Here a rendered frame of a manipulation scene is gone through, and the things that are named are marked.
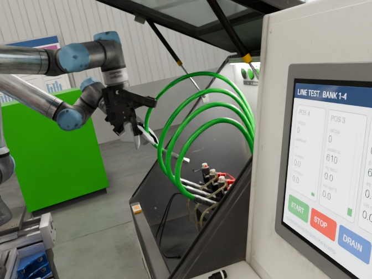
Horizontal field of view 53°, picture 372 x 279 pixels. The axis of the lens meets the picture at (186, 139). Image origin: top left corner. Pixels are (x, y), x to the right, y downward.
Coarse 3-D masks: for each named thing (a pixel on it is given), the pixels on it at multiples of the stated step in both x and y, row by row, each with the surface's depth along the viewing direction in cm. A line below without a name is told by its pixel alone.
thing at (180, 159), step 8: (216, 120) 96; (224, 120) 97; (232, 120) 97; (200, 128) 95; (240, 128) 98; (192, 136) 95; (248, 136) 99; (184, 144) 96; (184, 152) 95; (176, 168) 96; (176, 176) 96; (184, 192) 97; (200, 200) 99; (208, 200) 99
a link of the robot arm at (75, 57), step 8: (64, 48) 99; (72, 48) 98; (80, 48) 99; (88, 48) 101; (96, 48) 103; (104, 48) 105; (56, 56) 105; (64, 56) 100; (72, 56) 98; (80, 56) 99; (88, 56) 100; (96, 56) 103; (104, 56) 105; (64, 64) 101; (72, 64) 99; (80, 64) 99; (88, 64) 101; (96, 64) 104; (104, 64) 107; (72, 72) 101
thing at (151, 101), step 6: (126, 90) 114; (126, 96) 113; (132, 96) 113; (138, 96) 114; (144, 96) 114; (150, 96) 116; (138, 102) 114; (144, 102) 115; (150, 102) 115; (156, 102) 116
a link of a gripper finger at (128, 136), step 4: (128, 124) 114; (128, 128) 114; (124, 132) 115; (128, 132) 115; (132, 132) 115; (120, 136) 114; (124, 136) 115; (128, 136) 115; (132, 136) 115; (136, 136) 115; (120, 140) 115; (124, 140) 115; (128, 140) 115; (132, 140) 116; (136, 140) 115; (136, 144) 116; (136, 148) 118
